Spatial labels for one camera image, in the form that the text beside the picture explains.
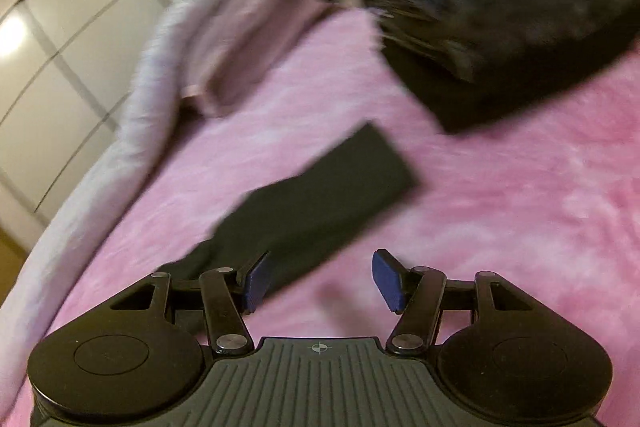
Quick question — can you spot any dark green garment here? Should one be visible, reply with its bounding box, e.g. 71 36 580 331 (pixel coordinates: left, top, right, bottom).
159 121 420 300

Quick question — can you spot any pink fluffy blanket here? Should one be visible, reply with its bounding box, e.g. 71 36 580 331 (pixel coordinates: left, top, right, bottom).
35 4 640 408

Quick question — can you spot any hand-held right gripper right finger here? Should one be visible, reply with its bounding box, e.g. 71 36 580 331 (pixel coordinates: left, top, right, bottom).
371 249 536 355

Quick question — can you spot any black garment pile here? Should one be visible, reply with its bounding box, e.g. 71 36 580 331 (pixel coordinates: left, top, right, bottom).
290 0 640 136

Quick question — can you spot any white wardrobe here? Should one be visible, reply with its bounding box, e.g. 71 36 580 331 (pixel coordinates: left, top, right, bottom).
0 0 173 253

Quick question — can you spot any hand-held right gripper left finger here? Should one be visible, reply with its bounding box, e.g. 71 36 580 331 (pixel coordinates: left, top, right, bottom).
109 251 273 356

